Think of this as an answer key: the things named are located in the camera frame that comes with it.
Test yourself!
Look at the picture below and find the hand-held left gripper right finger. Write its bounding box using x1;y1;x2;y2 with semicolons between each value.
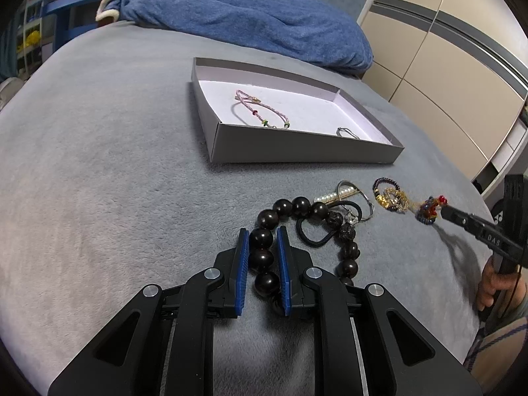
276;226;483;396

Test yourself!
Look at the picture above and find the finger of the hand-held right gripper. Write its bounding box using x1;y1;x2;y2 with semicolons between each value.
441;205;524;263

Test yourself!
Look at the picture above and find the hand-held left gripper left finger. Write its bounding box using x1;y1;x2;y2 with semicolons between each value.
47;228;250;396

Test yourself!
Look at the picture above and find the dark wooden bead bracelet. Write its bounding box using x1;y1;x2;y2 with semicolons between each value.
251;198;361;311

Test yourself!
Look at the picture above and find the multicoloured bead bracelet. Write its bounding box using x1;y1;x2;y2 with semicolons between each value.
372;177;448;226

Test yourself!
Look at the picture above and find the grey cardboard box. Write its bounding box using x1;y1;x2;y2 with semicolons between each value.
190;57;405;165

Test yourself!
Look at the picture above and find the person's right forearm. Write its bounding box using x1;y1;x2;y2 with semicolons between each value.
465;284;528;395

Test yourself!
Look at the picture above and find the person's right hand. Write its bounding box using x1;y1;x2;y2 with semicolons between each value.
476;256;528;312

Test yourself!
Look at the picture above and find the silver pearl bangle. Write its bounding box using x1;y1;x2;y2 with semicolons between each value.
313;180;377;220

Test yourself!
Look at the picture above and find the beige wardrobe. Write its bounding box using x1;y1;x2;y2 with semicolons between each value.
356;0;528;199

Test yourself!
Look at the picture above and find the grey fleece blanket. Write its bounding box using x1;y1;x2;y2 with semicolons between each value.
0;20;498;396

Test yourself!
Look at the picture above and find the blue fleece blanket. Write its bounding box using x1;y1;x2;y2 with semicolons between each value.
95;0;374;72

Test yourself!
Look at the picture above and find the yellow toy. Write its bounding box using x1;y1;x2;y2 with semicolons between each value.
17;29;43;53

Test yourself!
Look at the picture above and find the blue shelf unit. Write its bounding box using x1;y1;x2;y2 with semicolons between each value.
16;0;143;69

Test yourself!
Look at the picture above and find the black hair tie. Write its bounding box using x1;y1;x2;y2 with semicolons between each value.
295;200;374;249

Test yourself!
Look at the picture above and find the pink cord bracelet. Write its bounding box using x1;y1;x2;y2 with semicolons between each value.
232;89;292;130

